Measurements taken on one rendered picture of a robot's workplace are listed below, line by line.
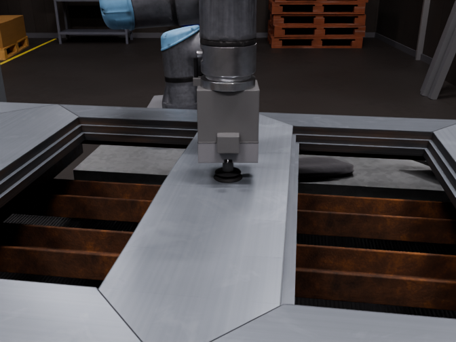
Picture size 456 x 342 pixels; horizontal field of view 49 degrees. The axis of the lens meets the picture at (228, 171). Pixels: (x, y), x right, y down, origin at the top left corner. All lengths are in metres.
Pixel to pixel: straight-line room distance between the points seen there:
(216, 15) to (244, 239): 0.28
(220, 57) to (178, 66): 0.79
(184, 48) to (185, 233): 0.90
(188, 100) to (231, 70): 0.80
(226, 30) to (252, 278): 0.31
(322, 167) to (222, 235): 0.65
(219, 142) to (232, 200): 0.08
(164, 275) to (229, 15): 0.32
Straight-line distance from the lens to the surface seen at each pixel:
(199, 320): 0.47
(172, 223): 0.62
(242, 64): 0.66
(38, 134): 1.00
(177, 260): 0.55
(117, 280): 0.53
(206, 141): 0.69
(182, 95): 1.45
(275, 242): 0.58
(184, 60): 1.44
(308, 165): 1.21
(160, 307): 0.49
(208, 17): 0.65
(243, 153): 0.69
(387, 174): 1.28
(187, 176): 0.74
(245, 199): 0.67
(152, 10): 0.75
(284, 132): 0.96
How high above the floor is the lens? 1.16
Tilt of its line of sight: 23 degrees down
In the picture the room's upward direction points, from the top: straight up
